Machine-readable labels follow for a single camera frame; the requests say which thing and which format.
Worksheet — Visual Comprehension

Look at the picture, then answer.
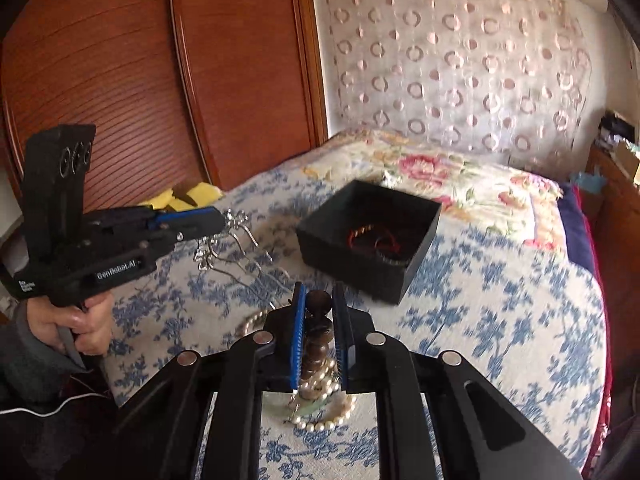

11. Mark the person's left hand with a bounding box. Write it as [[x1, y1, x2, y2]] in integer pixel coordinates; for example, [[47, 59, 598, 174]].
[[30, 291, 115, 357]]

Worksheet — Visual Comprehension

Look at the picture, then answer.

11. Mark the teal packet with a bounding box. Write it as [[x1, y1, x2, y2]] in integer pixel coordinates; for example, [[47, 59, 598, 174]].
[[569, 171, 607, 195]]

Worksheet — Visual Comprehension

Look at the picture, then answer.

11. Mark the black square box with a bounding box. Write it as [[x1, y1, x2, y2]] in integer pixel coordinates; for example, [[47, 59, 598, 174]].
[[295, 179, 443, 306]]

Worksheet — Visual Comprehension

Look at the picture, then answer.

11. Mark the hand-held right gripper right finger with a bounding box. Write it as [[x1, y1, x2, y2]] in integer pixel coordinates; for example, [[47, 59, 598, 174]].
[[331, 281, 583, 480]]

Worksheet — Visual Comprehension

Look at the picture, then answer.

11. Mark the brown wooden wardrobe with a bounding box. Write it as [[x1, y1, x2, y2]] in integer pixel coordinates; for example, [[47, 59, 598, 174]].
[[0, 0, 329, 243]]

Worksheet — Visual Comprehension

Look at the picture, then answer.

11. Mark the wooden nightstand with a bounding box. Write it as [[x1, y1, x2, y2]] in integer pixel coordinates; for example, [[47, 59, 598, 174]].
[[584, 144, 640, 366]]

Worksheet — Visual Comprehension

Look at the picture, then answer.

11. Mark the white pearl necklace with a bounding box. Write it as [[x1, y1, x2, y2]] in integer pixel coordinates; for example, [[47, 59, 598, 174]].
[[241, 309, 357, 433]]

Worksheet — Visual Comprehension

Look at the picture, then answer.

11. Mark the cardboard box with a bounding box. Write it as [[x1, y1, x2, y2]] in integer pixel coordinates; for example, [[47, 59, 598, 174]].
[[614, 139, 640, 184]]

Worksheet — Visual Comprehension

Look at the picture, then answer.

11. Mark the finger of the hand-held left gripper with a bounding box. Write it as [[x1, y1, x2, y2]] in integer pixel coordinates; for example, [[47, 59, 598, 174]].
[[150, 206, 224, 228], [159, 222, 226, 256]]

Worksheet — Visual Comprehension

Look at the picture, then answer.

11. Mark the pink floral quilt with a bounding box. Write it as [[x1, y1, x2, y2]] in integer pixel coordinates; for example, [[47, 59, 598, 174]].
[[299, 127, 572, 262]]

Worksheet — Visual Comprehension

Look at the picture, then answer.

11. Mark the person's dark jacket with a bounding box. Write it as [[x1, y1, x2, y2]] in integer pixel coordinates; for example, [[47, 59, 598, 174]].
[[0, 385, 132, 480]]

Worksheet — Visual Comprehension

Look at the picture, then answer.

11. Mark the red bead bracelet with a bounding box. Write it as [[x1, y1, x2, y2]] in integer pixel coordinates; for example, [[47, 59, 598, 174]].
[[346, 226, 402, 257]]

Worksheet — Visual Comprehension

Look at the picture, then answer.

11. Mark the blue floral bedspread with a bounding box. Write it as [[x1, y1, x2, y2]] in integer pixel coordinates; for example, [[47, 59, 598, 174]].
[[102, 159, 610, 480]]

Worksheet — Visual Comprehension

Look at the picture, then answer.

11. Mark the red bed fringe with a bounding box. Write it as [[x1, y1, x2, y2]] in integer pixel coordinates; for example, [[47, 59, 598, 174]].
[[571, 185, 615, 463]]

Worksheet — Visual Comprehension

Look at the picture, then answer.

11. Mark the yellow cloth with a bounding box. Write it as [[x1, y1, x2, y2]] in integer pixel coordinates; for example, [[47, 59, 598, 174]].
[[139, 182, 223, 212]]

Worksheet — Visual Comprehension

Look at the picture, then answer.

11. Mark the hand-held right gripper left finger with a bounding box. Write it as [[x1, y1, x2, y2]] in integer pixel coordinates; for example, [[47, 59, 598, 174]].
[[107, 281, 307, 480]]

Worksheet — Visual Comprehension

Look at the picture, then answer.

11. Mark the white circle-patterned lace cloth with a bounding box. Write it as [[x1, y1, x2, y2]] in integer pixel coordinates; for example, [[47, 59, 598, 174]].
[[312, 0, 610, 170]]

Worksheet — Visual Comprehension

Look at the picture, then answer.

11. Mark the black bead bracelet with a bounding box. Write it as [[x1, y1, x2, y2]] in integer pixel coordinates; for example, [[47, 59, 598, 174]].
[[374, 242, 412, 270]]

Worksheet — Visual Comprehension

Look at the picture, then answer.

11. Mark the navy blue cloth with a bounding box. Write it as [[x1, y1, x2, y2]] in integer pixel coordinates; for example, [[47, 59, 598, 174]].
[[556, 182, 594, 269]]

